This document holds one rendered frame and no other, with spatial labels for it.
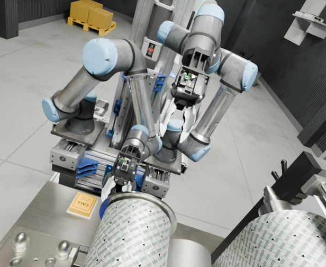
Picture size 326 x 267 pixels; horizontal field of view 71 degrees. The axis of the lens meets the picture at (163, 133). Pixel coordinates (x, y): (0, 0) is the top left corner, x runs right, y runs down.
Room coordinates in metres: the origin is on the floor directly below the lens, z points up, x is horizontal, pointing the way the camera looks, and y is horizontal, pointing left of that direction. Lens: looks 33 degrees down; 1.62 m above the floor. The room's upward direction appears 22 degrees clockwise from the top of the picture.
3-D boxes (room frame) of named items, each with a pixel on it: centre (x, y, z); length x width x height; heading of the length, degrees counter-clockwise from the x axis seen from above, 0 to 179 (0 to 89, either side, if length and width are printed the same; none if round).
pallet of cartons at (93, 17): (6.04, 2.76, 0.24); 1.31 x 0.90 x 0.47; 7
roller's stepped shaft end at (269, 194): (0.37, -0.26, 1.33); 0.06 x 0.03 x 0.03; 5
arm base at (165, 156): (1.05, -0.05, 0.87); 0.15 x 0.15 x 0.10
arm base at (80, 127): (0.99, 0.44, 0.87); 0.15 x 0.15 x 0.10
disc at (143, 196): (0.27, -0.02, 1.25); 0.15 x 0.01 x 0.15; 95
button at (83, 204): (0.49, 0.16, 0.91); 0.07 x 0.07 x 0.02; 5
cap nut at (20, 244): (0.25, 0.21, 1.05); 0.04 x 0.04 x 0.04
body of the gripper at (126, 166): (0.53, 0.07, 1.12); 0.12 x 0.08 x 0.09; 5
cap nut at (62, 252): (0.26, 0.11, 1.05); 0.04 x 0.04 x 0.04
